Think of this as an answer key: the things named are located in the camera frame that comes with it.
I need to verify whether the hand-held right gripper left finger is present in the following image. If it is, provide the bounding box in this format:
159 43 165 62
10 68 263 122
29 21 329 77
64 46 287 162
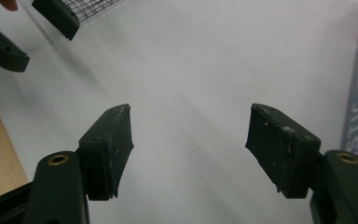
78 103 135 202

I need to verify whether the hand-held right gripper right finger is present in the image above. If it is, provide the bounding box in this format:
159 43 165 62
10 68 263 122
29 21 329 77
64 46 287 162
245 103 322 200

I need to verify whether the red object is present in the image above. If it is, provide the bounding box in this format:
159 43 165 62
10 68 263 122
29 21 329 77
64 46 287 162
0 0 19 12

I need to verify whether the white table cover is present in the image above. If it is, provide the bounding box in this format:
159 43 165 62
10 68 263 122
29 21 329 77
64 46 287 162
0 0 358 224

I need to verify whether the wire mesh basket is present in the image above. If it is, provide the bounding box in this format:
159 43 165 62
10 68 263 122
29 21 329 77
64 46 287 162
63 0 127 23

